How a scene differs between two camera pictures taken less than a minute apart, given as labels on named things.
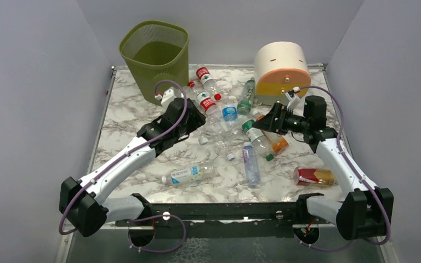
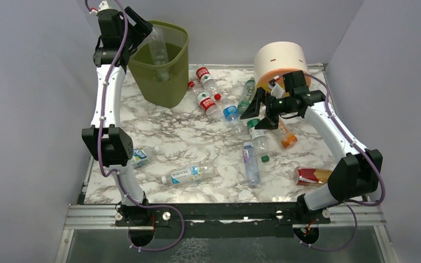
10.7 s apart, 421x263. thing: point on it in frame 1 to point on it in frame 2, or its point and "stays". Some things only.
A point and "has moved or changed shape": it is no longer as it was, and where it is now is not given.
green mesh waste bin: (154, 51) stays
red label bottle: (205, 102) stays
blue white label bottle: (189, 175) stays
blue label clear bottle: (229, 114) stays
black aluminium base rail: (180, 221) stays
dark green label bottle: (202, 132) has moved or changed shape
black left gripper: (192, 116) to (137, 26)
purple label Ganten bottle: (251, 164) stays
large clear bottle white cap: (221, 136) to (159, 55)
